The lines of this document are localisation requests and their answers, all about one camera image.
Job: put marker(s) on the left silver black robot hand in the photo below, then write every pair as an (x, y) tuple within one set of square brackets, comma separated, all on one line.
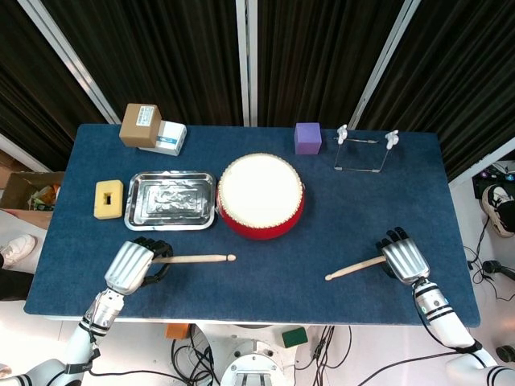
[(126, 267)]

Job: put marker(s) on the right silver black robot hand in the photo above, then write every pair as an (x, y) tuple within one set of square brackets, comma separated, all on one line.
[(404, 259)]

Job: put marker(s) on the wooden drumstick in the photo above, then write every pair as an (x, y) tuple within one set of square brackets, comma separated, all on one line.
[(197, 259), (354, 268)]

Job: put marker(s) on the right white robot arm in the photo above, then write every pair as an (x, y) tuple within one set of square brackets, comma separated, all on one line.
[(436, 309)]

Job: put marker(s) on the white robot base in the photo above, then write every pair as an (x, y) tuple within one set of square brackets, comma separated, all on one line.
[(251, 354)]

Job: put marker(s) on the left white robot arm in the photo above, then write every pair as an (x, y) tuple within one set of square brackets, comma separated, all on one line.
[(100, 313)]

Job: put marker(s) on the shiny metal tray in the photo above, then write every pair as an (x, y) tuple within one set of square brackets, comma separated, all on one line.
[(171, 201)]

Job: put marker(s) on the red drum with white skin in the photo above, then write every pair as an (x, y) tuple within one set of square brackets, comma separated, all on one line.
[(260, 189)]

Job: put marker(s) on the yellow sponge block with hole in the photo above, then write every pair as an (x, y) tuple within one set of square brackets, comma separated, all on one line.
[(114, 199)]

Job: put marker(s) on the orange block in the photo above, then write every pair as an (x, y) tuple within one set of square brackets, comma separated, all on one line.
[(177, 331)]

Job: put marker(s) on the black and white sneaker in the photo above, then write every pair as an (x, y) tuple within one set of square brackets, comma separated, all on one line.
[(497, 205)]

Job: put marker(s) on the dark trouser leg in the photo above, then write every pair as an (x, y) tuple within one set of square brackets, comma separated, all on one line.
[(14, 285)]

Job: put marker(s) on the blue table cloth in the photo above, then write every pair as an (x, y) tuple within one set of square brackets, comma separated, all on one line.
[(257, 289)]

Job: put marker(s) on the open cardboard box with clutter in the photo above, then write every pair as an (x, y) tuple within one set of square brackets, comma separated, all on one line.
[(16, 193)]

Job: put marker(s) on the green block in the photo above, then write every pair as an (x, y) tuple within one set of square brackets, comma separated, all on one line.
[(294, 337)]

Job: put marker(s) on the white and blue carton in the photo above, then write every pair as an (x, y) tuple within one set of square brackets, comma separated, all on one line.
[(173, 138)]

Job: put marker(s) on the brown cardboard box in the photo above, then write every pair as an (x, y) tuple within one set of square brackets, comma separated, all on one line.
[(138, 128)]

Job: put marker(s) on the purple foam cube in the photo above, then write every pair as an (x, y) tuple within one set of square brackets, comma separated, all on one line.
[(307, 138)]

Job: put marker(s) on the black pleated curtain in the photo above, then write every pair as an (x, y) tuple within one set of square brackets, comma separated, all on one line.
[(161, 60)]

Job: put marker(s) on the aluminium frame post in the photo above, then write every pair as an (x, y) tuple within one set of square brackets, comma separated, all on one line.
[(483, 163), (382, 68), (24, 153), (72, 60), (246, 60)]

